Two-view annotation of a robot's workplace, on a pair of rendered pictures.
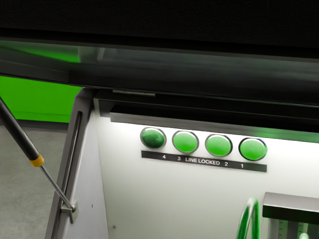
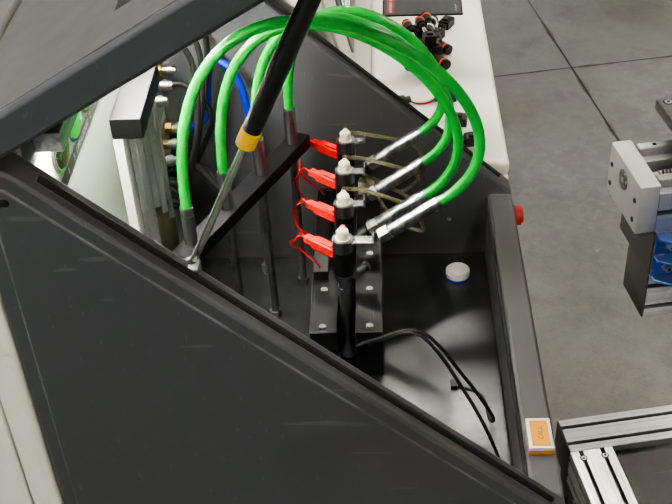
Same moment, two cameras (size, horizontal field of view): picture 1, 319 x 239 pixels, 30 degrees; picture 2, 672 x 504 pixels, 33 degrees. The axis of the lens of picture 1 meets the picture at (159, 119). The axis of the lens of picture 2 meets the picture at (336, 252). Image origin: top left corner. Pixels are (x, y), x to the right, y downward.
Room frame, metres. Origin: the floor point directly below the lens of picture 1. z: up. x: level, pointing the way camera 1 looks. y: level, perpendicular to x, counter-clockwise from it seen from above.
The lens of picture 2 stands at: (0.87, 1.04, 2.00)
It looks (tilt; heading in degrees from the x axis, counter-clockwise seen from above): 38 degrees down; 257
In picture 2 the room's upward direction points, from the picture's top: 3 degrees counter-clockwise
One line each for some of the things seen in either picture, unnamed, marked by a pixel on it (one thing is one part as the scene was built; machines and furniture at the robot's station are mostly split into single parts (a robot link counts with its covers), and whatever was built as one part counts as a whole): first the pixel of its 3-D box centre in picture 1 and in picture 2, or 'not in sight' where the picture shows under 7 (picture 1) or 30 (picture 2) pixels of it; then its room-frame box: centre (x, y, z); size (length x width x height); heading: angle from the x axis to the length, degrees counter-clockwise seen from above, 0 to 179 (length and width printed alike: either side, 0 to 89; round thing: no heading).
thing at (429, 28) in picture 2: not in sight; (429, 37); (0.24, -0.76, 1.01); 0.23 x 0.11 x 0.06; 73
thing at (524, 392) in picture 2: not in sight; (515, 362); (0.36, -0.03, 0.87); 0.62 x 0.04 x 0.16; 73
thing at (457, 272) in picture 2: not in sight; (457, 272); (0.35, -0.29, 0.84); 0.04 x 0.04 x 0.01
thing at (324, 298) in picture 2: not in sight; (349, 292); (0.56, -0.21, 0.91); 0.34 x 0.10 x 0.15; 73
